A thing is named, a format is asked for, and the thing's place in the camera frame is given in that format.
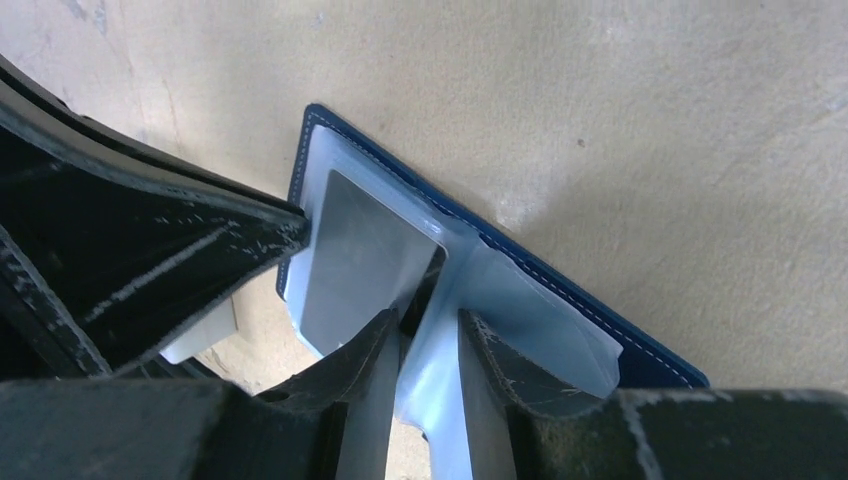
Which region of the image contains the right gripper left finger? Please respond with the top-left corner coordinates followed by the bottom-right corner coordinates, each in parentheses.
top-left (255, 309), bottom-right (401, 479)

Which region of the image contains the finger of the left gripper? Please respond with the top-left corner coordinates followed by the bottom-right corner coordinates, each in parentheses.
top-left (1, 60), bottom-right (309, 380)

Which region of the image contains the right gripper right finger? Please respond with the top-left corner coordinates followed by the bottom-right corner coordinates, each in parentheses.
top-left (458, 309), bottom-right (603, 479)

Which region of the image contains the grey credit card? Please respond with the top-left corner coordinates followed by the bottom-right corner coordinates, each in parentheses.
top-left (284, 171), bottom-right (445, 356)

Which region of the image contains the blue card holder wallet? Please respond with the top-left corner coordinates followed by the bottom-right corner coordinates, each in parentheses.
top-left (288, 104), bottom-right (708, 479)

